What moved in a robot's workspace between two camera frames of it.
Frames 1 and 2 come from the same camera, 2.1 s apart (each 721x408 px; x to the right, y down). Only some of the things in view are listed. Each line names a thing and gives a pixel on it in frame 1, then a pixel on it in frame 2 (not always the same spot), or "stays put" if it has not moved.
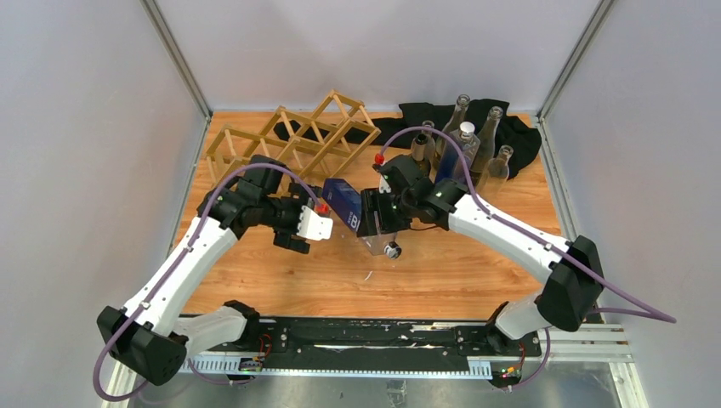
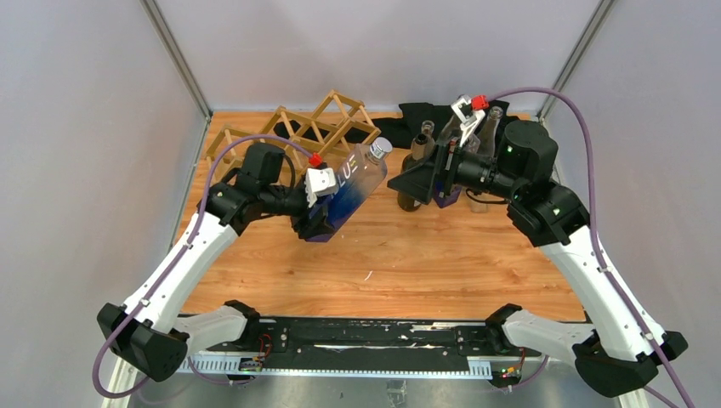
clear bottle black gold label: (453, 123) stays put
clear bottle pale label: (485, 145) stays put
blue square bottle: (346, 200) -> (359, 179)
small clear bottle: (428, 123) stays put
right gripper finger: (369, 223) -> (418, 183)
